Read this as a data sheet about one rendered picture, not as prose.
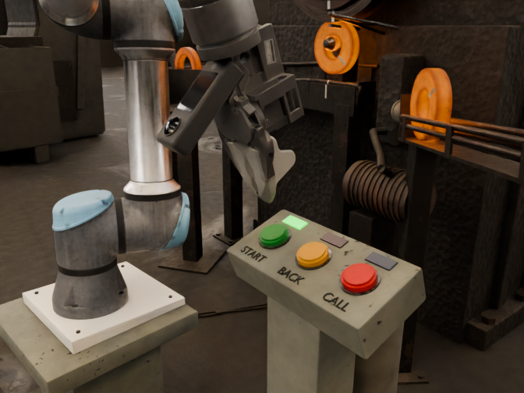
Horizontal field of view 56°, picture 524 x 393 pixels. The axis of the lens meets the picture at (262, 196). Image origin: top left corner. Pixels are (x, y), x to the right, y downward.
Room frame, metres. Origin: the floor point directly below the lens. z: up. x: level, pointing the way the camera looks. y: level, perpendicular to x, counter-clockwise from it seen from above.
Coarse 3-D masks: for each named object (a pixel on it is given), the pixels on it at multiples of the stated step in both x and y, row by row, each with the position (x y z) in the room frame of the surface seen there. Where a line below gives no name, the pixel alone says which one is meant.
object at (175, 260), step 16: (176, 80) 1.87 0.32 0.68; (192, 80) 1.85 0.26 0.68; (176, 96) 1.87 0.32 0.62; (192, 160) 1.72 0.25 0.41; (192, 176) 1.72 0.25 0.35; (192, 192) 1.72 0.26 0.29; (192, 208) 1.72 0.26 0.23; (192, 224) 1.72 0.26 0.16; (192, 240) 1.72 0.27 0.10; (176, 256) 1.77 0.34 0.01; (192, 256) 1.72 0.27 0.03; (208, 256) 1.77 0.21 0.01
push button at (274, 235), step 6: (264, 228) 0.62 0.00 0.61; (270, 228) 0.62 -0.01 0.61; (276, 228) 0.61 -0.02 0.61; (282, 228) 0.61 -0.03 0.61; (264, 234) 0.61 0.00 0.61; (270, 234) 0.61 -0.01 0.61; (276, 234) 0.60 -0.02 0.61; (282, 234) 0.60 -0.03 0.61; (288, 234) 0.60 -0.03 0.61; (264, 240) 0.60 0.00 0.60; (270, 240) 0.59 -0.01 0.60; (276, 240) 0.59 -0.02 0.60; (282, 240) 0.59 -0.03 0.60
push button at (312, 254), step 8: (304, 248) 0.56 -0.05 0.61; (312, 248) 0.55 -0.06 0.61; (320, 248) 0.55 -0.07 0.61; (296, 256) 0.55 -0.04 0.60; (304, 256) 0.54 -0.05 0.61; (312, 256) 0.54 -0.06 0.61; (320, 256) 0.54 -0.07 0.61; (328, 256) 0.54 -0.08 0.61; (304, 264) 0.54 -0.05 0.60; (312, 264) 0.53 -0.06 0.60
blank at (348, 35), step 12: (324, 24) 1.56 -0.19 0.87; (348, 24) 1.50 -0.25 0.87; (324, 36) 1.55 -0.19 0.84; (336, 36) 1.52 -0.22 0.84; (348, 36) 1.48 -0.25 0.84; (324, 48) 1.56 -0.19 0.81; (348, 48) 1.48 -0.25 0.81; (324, 60) 1.55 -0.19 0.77; (336, 60) 1.51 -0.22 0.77; (348, 60) 1.48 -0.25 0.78; (336, 72) 1.51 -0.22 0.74
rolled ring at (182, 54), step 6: (180, 48) 2.26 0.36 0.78; (186, 48) 2.22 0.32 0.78; (192, 48) 2.23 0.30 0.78; (180, 54) 2.26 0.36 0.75; (186, 54) 2.22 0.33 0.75; (192, 54) 2.19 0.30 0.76; (180, 60) 2.28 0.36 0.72; (192, 60) 2.18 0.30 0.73; (198, 60) 2.19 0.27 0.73; (180, 66) 2.30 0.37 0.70; (192, 66) 2.19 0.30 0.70; (198, 66) 2.18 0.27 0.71
